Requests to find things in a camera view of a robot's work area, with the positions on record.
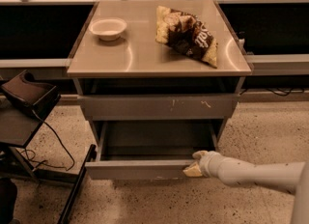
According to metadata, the white bowl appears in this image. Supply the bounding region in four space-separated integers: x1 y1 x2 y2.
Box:
89 18 126 42

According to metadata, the grey drawer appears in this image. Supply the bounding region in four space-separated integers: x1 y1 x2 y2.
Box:
78 94 239 121
86 120 216 180

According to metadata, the black rolling stand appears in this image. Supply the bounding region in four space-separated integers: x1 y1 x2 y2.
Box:
0 99 96 224

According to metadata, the grey metal drawer cabinet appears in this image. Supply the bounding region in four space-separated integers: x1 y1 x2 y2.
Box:
66 0 253 182

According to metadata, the right counter rail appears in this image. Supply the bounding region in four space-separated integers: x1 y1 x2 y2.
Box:
245 54 309 64

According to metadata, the black floor cable right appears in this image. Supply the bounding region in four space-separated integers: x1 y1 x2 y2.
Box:
240 87 305 97

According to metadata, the left counter rail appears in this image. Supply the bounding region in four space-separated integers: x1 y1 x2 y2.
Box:
0 59 70 69

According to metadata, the brown yellow chip bag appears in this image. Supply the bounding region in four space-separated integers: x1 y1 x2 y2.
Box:
155 6 217 68

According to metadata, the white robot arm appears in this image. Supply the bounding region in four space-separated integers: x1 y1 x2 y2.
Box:
183 151 309 224

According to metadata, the black device on stand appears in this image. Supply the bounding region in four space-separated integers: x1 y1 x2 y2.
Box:
1 70 60 119

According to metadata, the grey top drawer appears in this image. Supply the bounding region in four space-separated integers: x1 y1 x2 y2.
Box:
78 94 239 121

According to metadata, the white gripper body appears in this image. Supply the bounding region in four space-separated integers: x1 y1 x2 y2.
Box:
198 151 225 178

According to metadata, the counter rail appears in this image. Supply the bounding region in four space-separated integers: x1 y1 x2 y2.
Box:
0 59 70 69
245 54 309 64

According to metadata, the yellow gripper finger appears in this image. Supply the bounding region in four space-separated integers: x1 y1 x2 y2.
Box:
192 151 208 160
183 162 203 178

